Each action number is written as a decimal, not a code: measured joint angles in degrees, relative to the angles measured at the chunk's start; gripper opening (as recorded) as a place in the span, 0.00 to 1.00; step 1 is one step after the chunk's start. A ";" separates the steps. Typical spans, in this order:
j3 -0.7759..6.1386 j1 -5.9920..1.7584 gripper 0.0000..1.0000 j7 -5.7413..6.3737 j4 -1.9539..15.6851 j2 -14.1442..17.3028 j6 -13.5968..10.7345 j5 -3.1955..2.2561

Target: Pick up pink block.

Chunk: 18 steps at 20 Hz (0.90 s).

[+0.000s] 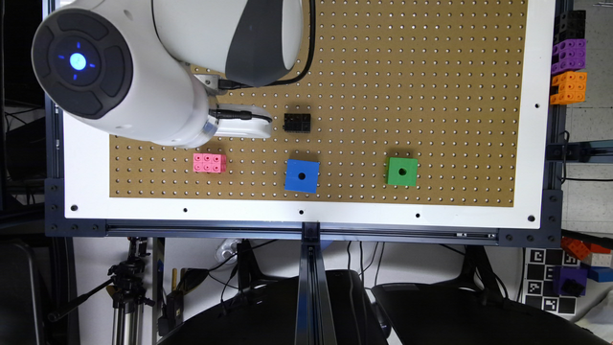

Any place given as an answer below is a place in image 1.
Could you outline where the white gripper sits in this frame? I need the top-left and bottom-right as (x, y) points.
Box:
(209, 103), (273, 139)

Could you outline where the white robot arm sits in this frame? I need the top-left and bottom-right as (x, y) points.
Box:
(32, 0), (304, 149)

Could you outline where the black lego block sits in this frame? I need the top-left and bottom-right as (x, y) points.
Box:
(283, 113), (311, 133)

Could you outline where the pink lego block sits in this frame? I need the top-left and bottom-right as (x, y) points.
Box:
(193, 153), (226, 173)

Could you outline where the purple block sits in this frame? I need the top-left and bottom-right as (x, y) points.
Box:
(551, 38), (586, 75)

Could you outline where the black block stack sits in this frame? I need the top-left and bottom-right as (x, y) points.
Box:
(554, 10), (586, 44)

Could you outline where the red orange block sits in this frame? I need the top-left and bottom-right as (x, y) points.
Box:
(560, 237), (591, 261)

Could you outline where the blue block on floor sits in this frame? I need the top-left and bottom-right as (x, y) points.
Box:
(581, 264), (613, 283)

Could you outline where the blue cube with hole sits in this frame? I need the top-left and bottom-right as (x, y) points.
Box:
(284, 159), (320, 194)

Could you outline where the brown pegboard panel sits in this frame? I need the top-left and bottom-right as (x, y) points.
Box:
(109, 0), (528, 207)

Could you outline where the green cube with hole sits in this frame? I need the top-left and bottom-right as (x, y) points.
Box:
(386, 157), (418, 187)

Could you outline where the black chair left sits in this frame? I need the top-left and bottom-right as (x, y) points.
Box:
(161, 270), (387, 345)

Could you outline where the black chair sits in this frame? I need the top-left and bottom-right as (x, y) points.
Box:
(161, 270), (387, 345)
(372, 283), (605, 345)

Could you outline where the black chair right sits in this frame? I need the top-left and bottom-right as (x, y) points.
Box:
(372, 283), (605, 345)

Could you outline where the fiducial marker board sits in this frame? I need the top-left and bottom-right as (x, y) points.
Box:
(520, 248), (579, 316)

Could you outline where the purple cube on marker board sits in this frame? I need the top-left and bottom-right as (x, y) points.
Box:
(553, 266), (588, 297)

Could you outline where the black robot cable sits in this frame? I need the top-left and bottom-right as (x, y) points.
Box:
(217, 0), (318, 91)

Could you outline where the black camera tripod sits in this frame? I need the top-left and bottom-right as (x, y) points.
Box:
(47, 237), (155, 345)

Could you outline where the dark aluminium table frame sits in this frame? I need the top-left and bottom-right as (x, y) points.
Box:
(41, 0), (613, 345)

